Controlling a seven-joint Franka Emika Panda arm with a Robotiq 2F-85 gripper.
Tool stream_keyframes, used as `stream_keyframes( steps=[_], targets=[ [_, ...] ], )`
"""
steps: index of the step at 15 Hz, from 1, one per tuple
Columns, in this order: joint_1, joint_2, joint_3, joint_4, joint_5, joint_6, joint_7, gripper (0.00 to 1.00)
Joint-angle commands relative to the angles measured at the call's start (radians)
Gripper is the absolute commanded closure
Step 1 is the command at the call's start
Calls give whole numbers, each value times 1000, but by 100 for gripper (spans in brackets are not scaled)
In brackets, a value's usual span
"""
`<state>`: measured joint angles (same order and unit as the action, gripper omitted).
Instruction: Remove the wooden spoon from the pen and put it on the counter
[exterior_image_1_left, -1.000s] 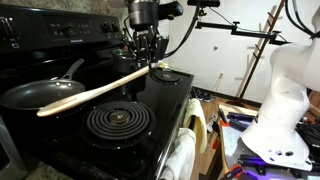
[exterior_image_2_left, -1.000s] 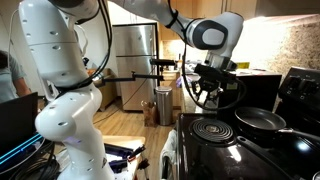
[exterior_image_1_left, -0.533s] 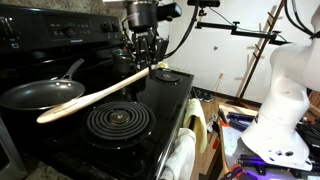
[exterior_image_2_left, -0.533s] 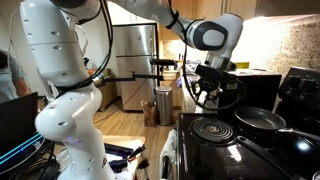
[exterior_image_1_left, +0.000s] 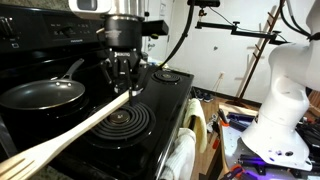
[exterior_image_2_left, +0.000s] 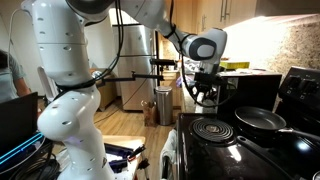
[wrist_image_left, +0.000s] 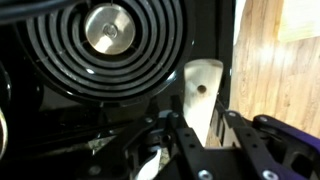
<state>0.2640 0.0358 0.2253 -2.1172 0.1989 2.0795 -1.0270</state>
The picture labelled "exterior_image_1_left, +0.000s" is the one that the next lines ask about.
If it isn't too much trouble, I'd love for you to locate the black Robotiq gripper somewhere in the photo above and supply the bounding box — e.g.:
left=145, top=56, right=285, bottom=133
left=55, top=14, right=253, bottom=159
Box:
left=99, top=47, right=149, bottom=108

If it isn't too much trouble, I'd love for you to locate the slotted wooden spoon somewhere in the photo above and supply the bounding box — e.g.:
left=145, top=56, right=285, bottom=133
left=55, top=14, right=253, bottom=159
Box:
left=0, top=88, right=143, bottom=180

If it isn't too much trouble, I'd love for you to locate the small coil burner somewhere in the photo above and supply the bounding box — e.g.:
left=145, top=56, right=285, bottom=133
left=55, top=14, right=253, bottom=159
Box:
left=151, top=70, right=183, bottom=85

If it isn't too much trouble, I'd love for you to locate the black electric stove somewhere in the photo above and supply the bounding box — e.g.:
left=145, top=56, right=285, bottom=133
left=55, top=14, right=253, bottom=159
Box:
left=0, top=3, right=195, bottom=180

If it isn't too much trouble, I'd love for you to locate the large coil burner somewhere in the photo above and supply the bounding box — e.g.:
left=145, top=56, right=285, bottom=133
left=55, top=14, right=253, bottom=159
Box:
left=83, top=100, right=157, bottom=150

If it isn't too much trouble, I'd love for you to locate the dark blue sneaker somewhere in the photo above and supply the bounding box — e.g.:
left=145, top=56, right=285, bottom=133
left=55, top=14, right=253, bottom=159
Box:
left=194, top=89, right=204, bottom=101
left=203, top=93, right=214, bottom=104

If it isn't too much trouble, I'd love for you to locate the black frying pan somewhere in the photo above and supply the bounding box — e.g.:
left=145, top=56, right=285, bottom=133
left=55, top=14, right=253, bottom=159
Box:
left=0, top=58, right=87, bottom=111

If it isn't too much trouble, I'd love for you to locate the cream yellow kitchen towel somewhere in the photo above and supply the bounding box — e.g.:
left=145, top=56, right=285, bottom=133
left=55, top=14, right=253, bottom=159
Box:
left=182, top=97, right=208, bottom=154

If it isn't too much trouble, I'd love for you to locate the white kitchen towel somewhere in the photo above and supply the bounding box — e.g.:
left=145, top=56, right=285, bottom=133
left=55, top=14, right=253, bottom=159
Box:
left=159, top=127, right=198, bottom=180

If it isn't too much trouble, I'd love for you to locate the orange black bar clamp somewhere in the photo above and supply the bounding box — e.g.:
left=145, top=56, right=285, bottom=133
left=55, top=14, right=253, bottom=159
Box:
left=229, top=163, right=246, bottom=180
left=218, top=108, right=231, bottom=128

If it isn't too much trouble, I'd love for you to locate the blue purple base clamp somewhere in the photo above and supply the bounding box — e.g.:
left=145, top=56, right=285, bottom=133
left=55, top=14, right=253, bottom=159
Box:
left=239, top=153, right=268, bottom=176
left=229, top=112, right=259, bottom=133

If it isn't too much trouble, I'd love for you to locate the white perforated mounting plate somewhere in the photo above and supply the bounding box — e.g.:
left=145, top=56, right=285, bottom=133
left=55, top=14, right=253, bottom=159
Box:
left=222, top=123, right=320, bottom=180

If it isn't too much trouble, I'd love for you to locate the wooden ladder rack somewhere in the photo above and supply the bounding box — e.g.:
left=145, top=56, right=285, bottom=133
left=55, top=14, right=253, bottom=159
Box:
left=226, top=0, right=288, bottom=108

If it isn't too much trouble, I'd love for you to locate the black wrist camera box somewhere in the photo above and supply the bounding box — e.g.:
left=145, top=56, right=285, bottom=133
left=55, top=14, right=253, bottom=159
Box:
left=141, top=19, right=170, bottom=37

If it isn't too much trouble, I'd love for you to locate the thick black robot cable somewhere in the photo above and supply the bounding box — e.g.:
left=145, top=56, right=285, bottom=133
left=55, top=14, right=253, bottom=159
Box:
left=162, top=0, right=196, bottom=69

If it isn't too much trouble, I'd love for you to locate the black oven door handle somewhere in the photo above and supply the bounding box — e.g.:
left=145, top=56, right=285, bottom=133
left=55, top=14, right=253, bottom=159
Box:
left=187, top=114, right=198, bottom=133

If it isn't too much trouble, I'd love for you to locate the black boom mounted camera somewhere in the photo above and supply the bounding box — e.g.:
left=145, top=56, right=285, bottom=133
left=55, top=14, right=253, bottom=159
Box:
left=186, top=0, right=221, bottom=8

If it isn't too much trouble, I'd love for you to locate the black cable bundle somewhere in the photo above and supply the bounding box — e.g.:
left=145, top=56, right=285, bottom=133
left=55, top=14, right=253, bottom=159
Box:
left=296, top=116, right=320, bottom=158

